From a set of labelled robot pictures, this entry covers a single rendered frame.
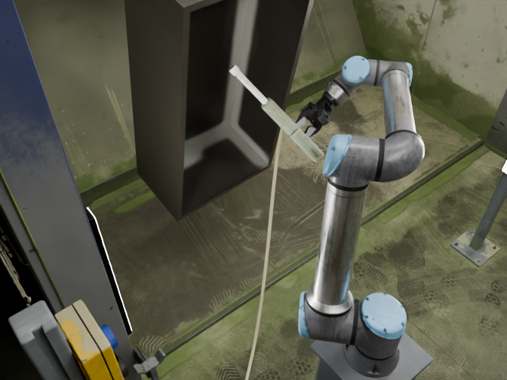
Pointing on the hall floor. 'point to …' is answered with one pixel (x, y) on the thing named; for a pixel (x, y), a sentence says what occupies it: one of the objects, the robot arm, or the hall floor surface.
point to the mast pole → (490, 213)
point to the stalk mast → (44, 343)
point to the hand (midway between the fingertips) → (295, 136)
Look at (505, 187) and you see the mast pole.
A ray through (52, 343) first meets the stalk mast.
